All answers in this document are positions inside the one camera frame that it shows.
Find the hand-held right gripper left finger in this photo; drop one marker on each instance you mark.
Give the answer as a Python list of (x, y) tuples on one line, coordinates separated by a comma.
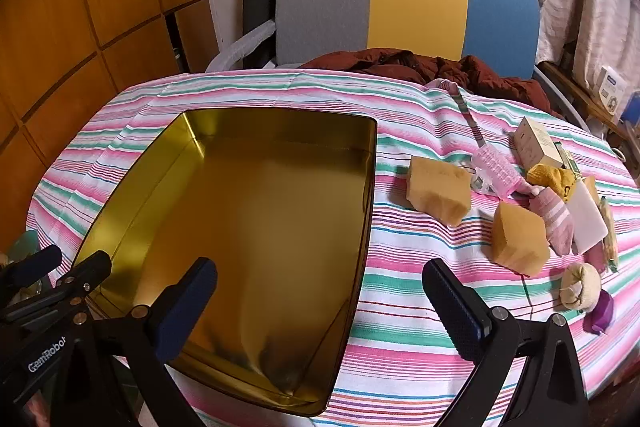
[(186, 307)]

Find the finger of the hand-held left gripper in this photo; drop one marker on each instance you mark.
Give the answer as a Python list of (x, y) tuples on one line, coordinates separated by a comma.
[(85, 277), (35, 266)]

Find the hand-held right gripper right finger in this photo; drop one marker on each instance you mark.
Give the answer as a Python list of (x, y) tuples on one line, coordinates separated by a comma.
[(462, 319)]

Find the chunky tan sponge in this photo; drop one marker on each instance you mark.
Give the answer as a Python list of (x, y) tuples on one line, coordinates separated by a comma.
[(517, 239)]

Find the cream sock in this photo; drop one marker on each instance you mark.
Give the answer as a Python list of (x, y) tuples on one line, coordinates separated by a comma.
[(580, 282)]

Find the gold metal tin box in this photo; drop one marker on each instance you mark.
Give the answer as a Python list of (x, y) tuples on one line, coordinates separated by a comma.
[(275, 217)]

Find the pink striped sock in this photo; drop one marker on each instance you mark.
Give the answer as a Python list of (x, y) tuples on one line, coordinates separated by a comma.
[(552, 217)]

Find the purple cloth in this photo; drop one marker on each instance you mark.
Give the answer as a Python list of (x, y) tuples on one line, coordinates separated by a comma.
[(600, 314)]

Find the white sponge block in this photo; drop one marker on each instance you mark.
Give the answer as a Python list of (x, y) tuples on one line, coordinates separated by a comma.
[(587, 217)]

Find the yellow sock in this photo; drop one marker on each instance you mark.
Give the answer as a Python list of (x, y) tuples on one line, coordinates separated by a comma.
[(547, 177)]

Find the cream patterned packet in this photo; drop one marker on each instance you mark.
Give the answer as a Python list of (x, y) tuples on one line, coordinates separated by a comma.
[(609, 234)]

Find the green slim carton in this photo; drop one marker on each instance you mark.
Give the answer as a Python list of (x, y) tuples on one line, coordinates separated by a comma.
[(570, 162)]

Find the cream cardboard box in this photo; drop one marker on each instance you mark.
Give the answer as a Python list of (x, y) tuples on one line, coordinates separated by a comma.
[(535, 142)]

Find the pink green striped tablecloth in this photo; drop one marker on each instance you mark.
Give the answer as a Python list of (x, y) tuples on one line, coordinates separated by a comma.
[(400, 307)]

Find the dark wooden side table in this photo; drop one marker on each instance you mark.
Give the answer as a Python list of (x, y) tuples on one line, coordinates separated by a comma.
[(575, 92)]

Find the wooden wardrobe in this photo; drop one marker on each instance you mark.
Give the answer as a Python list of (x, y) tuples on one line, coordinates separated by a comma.
[(75, 7)]

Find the maroon padded jacket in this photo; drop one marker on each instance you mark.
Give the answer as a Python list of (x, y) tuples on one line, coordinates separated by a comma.
[(390, 64)]

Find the white and blue box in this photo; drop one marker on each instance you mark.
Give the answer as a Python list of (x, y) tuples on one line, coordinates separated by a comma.
[(612, 89)]

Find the grey yellow blue chair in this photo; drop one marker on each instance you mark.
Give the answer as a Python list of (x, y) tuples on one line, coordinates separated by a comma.
[(415, 2)]

